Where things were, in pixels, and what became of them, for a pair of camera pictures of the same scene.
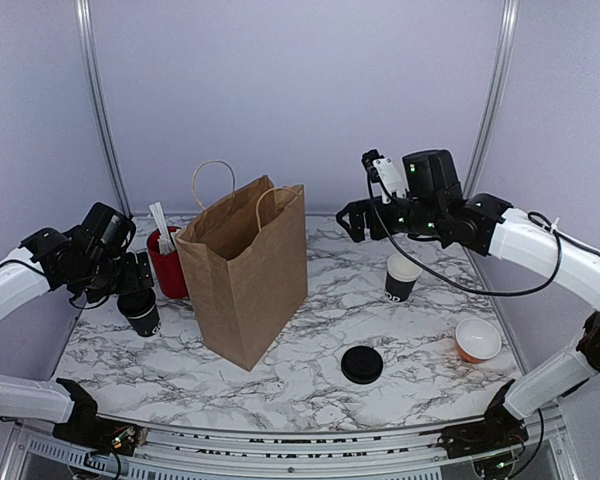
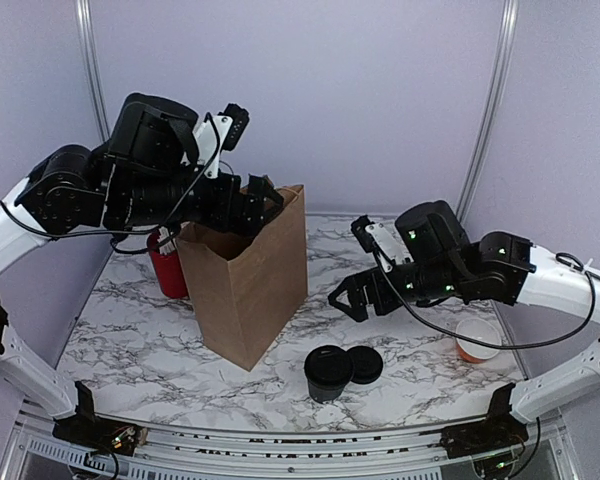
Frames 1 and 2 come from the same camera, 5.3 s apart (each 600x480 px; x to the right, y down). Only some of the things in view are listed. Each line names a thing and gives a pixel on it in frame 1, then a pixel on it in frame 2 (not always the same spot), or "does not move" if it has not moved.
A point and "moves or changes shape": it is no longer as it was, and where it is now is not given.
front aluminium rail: x=543 y=432 does not move
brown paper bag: x=246 y=260 does not move
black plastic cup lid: x=137 y=304 → x=328 y=366
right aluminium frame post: x=492 y=98 does not move
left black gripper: x=131 y=280 → x=249 y=221
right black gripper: x=358 y=208 → x=356 y=284
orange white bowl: x=477 y=340 does not move
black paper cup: x=402 y=275 moves or changes shape
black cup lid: x=361 y=364 does not move
